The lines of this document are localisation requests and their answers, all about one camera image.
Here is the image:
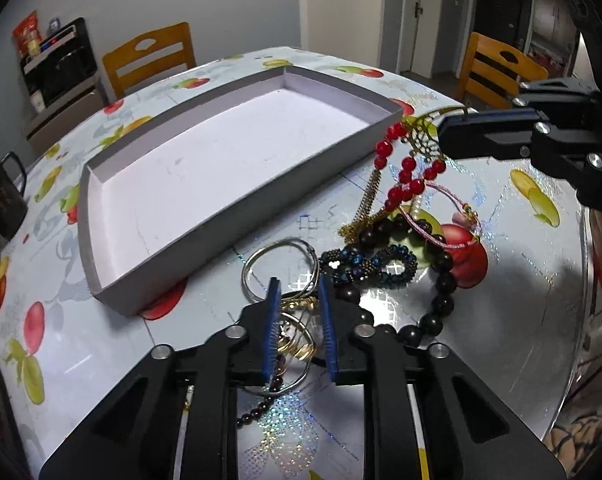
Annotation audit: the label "pink cord bracelet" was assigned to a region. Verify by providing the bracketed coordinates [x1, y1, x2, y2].
[397, 181, 484, 252]

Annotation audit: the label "red bead gold necklace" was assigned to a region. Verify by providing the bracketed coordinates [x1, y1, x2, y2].
[338, 106, 478, 241]

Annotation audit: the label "large black bead bracelet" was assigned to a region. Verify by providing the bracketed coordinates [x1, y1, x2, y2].
[330, 213, 459, 348]

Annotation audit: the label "small dark red bead bracelet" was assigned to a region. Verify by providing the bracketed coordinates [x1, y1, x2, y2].
[235, 353, 287, 430]

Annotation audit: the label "gold and silver bangles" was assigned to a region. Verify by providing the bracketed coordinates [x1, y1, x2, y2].
[240, 237, 319, 398]

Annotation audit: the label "dark blue beaded bracelet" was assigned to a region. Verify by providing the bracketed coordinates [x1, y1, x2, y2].
[320, 242, 421, 286]

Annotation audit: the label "wooden chair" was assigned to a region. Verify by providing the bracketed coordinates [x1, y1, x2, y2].
[455, 32, 548, 108]
[102, 22, 197, 99]

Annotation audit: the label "fruit print tablecloth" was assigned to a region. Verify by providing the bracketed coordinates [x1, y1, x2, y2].
[0, 45, 590, 480]

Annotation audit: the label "white door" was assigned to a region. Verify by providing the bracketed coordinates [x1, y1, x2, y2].
[397, 0, 423, 73]

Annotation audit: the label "grey shallow cardboard tray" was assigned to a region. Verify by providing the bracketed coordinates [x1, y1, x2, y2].
[77, 66, 402, 316]

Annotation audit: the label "black ceramic mug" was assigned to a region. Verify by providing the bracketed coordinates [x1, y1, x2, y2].
[0, 152, 28, 240]

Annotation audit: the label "grey low cabinet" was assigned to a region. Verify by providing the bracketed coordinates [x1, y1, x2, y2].
[24, 75, 109, 156]

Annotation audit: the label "black water dispenser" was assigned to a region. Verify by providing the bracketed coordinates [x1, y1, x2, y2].
[20, 18, 98, 112]

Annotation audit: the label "red snack packet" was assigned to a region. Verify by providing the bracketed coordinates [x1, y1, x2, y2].
[12, 10, 42, 58]

